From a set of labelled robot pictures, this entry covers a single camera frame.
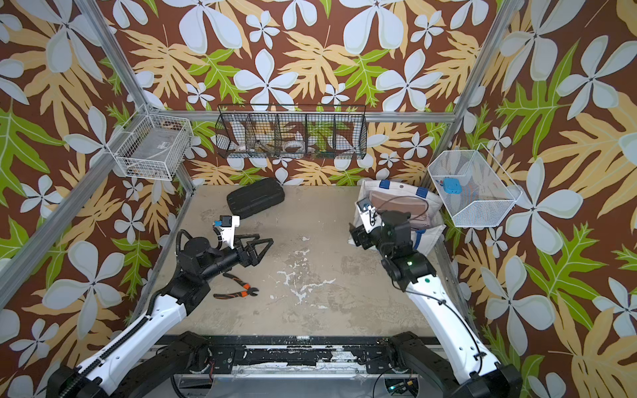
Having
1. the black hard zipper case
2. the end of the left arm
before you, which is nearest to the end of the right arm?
the end of the left arm

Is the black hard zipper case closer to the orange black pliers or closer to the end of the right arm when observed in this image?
the orange black pliers

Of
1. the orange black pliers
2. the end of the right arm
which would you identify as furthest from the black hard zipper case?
the end of the right arm

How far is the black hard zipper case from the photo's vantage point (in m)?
1.07
